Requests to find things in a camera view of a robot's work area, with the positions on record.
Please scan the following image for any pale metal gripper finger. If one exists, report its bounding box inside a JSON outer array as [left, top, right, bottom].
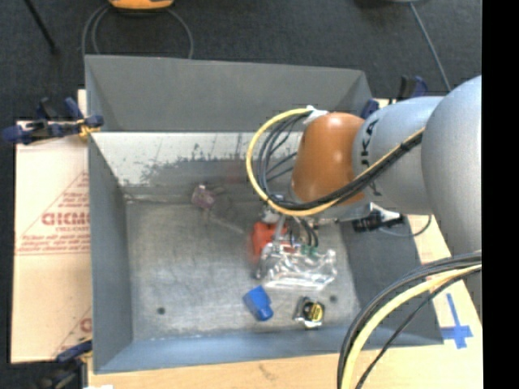
[[254, 242, 285, 280]]

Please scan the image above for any orange-red plastic object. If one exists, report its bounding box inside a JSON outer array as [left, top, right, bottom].
[[247, 220, 290, 263]]

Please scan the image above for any clear plastic packet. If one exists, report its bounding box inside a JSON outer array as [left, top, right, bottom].
[[262, 247, 338, 292]]

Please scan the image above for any blue plastic cap-shaped object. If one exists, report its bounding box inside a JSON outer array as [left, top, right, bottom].
[[242, 284, 275, 322]]

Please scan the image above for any black and yellow tape measure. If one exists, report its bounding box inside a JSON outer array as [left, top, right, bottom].
[[292, 295, 326, 330]]

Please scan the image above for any grey metal bin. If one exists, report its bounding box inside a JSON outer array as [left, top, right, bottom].
[[84, 53, 444, 374]]

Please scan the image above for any small pink-purple object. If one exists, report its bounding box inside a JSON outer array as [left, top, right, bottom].
[[190, 183, 217, 211]]

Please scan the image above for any brown cardboard board red print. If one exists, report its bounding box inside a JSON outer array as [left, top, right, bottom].
[[9, 135, 92, 364]]

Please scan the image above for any black cylinder on white bracket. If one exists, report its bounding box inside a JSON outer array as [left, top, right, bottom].
[[351, 202, 406, 233]]

